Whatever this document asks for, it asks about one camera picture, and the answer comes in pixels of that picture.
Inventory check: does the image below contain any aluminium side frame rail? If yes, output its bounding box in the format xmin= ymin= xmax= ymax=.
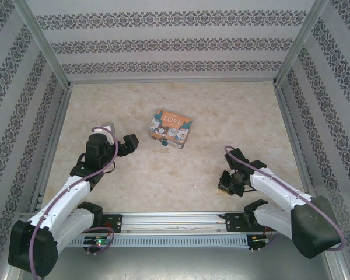
xmin=273 ymin=81 xmax=321 ymax=211
xmin=31 ymin=84 xmax=74 ymax=212

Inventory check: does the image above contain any grey metal base plate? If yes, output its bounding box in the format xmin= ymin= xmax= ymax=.
xmin=0 ymin=246 xmax=344 ymax=280

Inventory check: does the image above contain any aluminium rear frame rail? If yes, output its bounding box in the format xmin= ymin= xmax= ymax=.
xmin=68 ymin=76 xmax=278 ymax=86

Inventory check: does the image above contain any left controller board green light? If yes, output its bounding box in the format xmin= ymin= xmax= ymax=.
xmin=83 ymin=236 xmax=111 ymax=247

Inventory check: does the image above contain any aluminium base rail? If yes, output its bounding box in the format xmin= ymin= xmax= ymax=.
xmin=19 ymin=210 xmax=281 ymax=234

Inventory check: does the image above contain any aluminium frame post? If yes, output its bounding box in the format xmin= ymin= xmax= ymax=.
xmin=272 ymin=0 xmax=330 ymax=87
xmin=13 ymin=0 xmax=74 ymax=90

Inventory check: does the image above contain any right controller board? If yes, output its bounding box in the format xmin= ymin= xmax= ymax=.
xmin=249 ymin=234 xmax=271 ymax=251

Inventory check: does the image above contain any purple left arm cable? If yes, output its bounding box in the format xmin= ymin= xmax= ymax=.
xmin=29 ymin=126 xmax=120 ymax=278

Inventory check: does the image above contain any grey slotted cable duct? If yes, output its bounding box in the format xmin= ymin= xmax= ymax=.
xmin=66 ymin=234 xmax=250 ymax=249

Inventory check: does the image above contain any orange LOVE bear tin box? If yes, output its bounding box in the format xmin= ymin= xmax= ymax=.
xmin=148 ymin=108 xmax=193 ymax=150

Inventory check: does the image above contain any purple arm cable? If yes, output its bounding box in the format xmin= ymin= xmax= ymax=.
xmin=223 ymin=145 xmax=345 ymax=252
xmin=29 ymin=126 xmax=120 ymax=278

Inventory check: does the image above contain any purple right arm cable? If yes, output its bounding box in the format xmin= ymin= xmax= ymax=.
xmin=223 ymin=145 xmax=345 ymax=252

